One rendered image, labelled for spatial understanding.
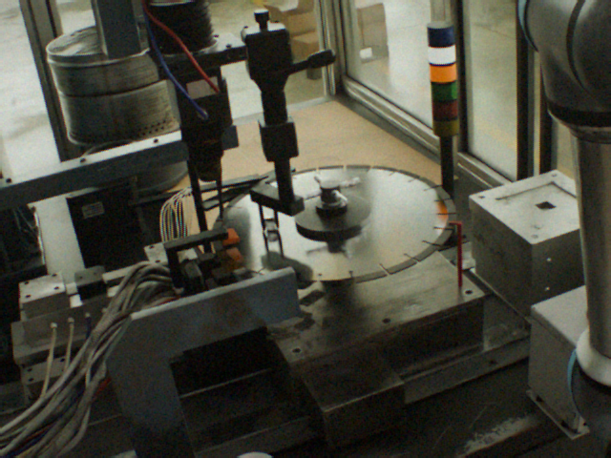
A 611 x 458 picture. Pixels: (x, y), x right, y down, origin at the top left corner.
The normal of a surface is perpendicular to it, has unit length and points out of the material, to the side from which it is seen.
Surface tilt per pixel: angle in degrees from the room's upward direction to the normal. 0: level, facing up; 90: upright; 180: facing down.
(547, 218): 0
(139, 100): 90
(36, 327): 90
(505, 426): 0
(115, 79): 90
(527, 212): 0
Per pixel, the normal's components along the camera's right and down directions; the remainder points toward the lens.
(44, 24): 0.36, 0.41
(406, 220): -0.11, -0.87
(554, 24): -1.00, 0.03
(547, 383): -0.93, 0.26
